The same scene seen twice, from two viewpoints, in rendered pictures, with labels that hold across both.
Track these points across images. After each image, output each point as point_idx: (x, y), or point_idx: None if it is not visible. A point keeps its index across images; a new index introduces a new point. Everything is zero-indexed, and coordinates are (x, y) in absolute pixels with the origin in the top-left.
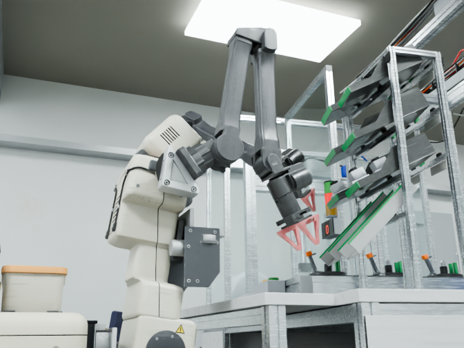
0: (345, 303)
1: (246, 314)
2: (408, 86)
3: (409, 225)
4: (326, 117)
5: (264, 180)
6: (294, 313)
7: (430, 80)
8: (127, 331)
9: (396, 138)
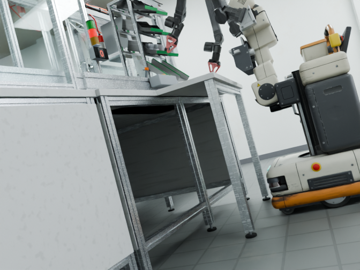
0: (220, 96)
1: (237, 89)
2: (123, 13)
3: None
4: (150, 8)
5: (219, 43)
6: (197, 96)
7: None
8: (278, 81)
9: (162, 43)
